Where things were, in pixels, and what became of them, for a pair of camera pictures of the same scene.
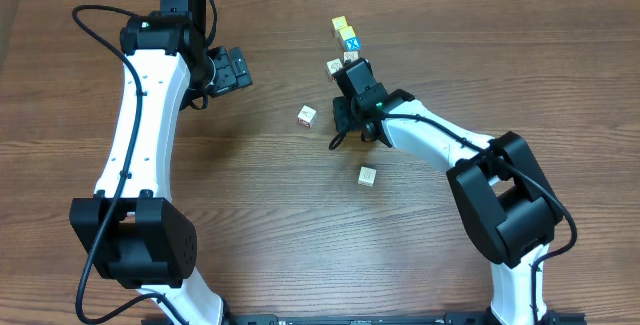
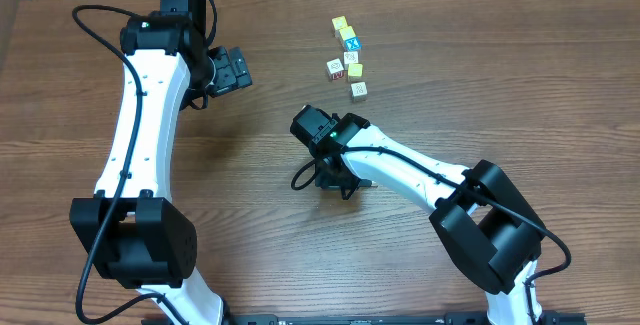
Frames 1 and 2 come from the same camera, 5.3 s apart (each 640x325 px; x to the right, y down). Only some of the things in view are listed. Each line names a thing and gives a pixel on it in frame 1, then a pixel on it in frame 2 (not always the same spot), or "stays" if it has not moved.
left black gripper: [236, 69] stays
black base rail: [360, 319] stays
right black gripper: [341, 113] -> [335, 181]
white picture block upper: [350, 56] stays
